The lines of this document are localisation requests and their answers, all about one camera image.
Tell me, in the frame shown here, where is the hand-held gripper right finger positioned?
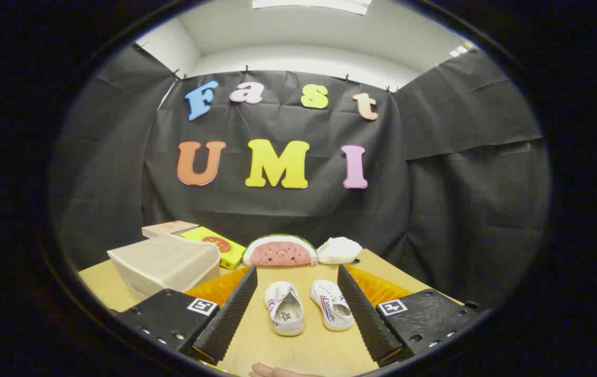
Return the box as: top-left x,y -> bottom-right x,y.
337,263 -> 485,367

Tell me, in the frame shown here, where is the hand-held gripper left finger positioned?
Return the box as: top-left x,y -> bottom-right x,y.
115,264 -> 258,366

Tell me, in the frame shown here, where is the white canvas shoe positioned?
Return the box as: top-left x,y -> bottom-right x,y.
264,281 -> 304,336
310,280 -> 355,331

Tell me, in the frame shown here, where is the cream storage box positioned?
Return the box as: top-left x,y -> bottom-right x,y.
107,234 -> 222,302

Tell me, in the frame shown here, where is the yellow book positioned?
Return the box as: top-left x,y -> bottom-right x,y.
180,226 -> 247,271

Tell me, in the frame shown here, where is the white plush toy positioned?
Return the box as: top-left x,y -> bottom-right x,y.
317,237 -> 363,265

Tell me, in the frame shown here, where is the watermelon slice plush toy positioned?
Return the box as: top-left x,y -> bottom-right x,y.
242,234 -> 318,267

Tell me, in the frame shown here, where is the beige book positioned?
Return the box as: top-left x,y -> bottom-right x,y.
141,220 -> 200,239

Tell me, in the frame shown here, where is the black backdrop cloth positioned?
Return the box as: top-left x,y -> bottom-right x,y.
50,45 -> 550,309

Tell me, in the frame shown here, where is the ceiling light panel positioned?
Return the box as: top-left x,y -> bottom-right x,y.
252,0 -> 371,15

